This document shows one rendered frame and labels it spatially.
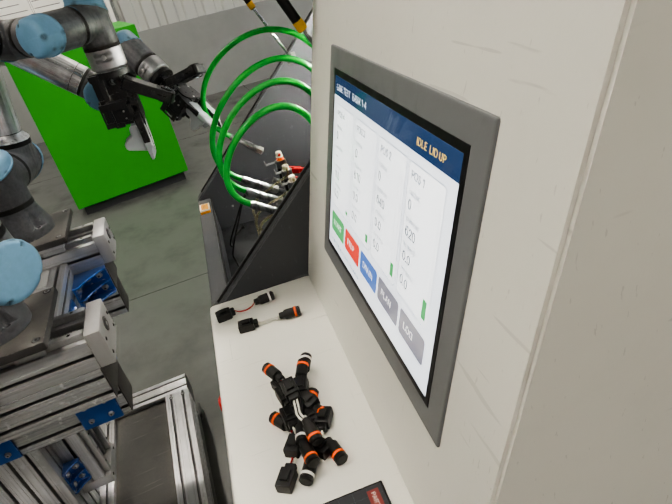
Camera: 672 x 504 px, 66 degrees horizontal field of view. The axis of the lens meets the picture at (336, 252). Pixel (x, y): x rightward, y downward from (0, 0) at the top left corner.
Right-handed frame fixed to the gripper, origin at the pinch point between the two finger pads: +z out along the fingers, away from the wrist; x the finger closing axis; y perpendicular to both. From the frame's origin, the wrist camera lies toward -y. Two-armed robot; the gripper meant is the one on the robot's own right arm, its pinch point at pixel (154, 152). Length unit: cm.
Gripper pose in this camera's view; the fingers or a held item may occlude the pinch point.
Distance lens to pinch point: 132.5
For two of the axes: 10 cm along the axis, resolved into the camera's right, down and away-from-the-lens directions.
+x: 2.7, 4.6, -8.5
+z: 1.9, 8.4, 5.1
